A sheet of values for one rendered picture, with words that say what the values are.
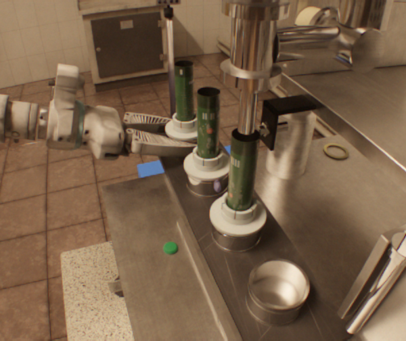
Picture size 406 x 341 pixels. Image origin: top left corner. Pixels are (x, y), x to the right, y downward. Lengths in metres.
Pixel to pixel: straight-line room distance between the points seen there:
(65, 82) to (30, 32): 3.40
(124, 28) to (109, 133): 2.71
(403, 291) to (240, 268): 0.20
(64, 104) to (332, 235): 0.43
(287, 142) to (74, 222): 1.62
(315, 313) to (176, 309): 0.16
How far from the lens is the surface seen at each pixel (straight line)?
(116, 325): 0.72
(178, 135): 0.57
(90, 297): 0.76
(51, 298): 1.73
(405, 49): 0.57
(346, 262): 0.48
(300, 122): 0.52
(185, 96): 0.55
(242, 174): 0.37
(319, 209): 0.54
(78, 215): 2.04
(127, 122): 0.57
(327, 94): 0.41
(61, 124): 0.51
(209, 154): 0.48
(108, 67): 3.28
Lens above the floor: 1.38
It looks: 39 degrees down
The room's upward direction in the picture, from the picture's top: straight up
